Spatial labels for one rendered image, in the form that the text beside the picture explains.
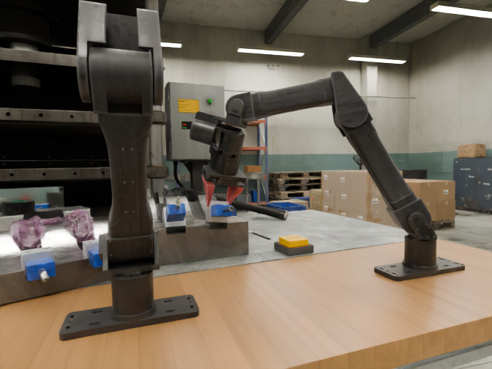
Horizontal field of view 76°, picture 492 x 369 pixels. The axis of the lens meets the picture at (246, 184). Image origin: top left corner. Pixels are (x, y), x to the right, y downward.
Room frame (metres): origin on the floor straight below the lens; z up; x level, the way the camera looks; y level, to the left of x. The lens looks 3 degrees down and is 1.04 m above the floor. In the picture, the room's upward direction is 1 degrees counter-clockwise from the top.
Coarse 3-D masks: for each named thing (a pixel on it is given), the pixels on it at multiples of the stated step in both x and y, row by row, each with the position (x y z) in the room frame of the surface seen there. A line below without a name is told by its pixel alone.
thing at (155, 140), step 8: (152, 0) 1.47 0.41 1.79; (152, 8) 1.47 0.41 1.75; (152, 128) 1.46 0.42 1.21; (160, 128) 1.48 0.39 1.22; (152, 136) 1.46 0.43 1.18; (160, 136) 1.48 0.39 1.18; (152, 144) 1.46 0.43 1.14; (160, 144) 1.48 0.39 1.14; (152, 152) 1.46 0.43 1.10; (160, 152) 1.47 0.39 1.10; (152, 160) 1.46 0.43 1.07; (160, 160) 1.47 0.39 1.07; (152, 184) 1.47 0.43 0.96; (160, 184) 1.47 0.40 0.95; (160, 192) 1.47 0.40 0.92; (160, 200) 1.47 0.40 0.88
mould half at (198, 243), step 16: (160, 224) 0.81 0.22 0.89; (192, 224) 0.80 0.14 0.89; (208, 224) 0.80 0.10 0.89; (240, 224) 0.82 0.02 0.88; (160, 240) 0.75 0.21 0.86; (176, 240) 0.76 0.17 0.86; (192, 240) 0.78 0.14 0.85; (208, 240) 0.79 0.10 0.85; (224, 240) 0.81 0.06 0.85; (240, 240) 0.82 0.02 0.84; (160, 256) 0.75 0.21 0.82; (176, 256) 0.76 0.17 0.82; (192, 256) 0.77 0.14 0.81; (208, 256) 0.79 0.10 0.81; (224, 256) 0.81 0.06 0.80
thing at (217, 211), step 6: (210, 204) 0.80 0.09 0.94; (216, 204) 0.76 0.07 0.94; (222, 204) 0.77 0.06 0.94; (210, 210) 0.79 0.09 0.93; (216, 210) 0.76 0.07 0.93; (222, 210) 0.76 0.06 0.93; (228, 210) 0.72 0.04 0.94; (210, 216) 0.79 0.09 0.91; (216, 216) 0.78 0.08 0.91; (222, 216) 0.77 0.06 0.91; (228, 216) 0.77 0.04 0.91; (210, 222) 0.81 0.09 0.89; (216, 222) 0.81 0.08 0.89; (222, 222) 0.80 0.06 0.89
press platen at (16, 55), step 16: (0, 48) 1.33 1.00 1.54; (0, 64) 1.39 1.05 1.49; (16, 64) 1.40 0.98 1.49; (32, 64) 1.40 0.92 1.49; (48, 64) 1.40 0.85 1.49; (64, 64) 1.42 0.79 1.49; (0, 80) 1.63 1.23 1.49; (48, 80) 1.64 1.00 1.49; (64, 80) 1.65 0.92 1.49; (64, 96) 2.01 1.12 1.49; (80, 96) 2.01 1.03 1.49
